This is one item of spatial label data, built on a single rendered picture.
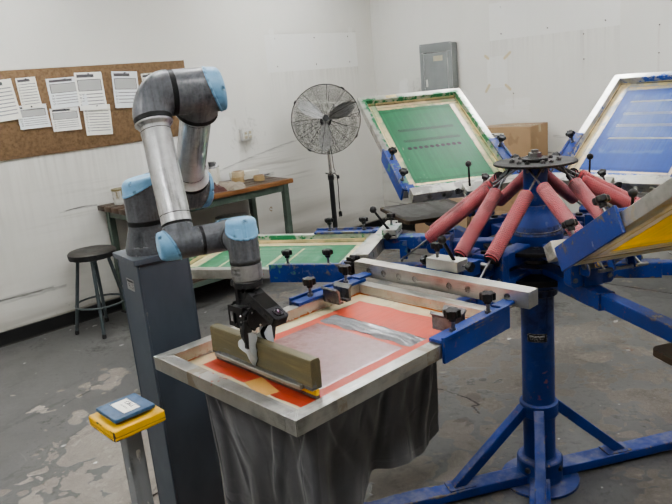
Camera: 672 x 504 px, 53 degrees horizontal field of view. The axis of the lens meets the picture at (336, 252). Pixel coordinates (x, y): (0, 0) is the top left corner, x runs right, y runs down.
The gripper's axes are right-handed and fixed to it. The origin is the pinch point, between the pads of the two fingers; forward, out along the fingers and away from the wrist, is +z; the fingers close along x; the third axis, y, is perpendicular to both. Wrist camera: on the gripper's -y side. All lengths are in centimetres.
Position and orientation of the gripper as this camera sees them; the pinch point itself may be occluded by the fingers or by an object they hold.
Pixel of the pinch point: (262, 358)
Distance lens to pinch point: 170.2
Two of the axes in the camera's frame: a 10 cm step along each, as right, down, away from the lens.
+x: -7.2, 2.2, -6.6
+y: -6.9, -1.1, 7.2
